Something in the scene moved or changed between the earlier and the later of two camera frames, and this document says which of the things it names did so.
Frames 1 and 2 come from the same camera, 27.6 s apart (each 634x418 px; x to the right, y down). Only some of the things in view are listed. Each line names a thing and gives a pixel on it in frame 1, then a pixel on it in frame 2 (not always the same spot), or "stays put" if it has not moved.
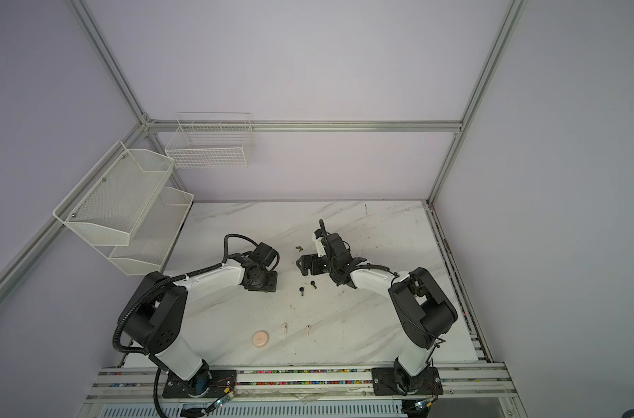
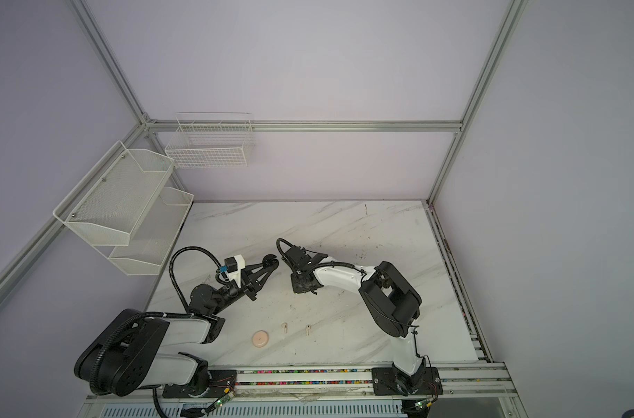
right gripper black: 308,260 → 295,290
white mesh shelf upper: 111,201 stays put
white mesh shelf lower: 156,235 stays put
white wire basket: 212,139 stays put
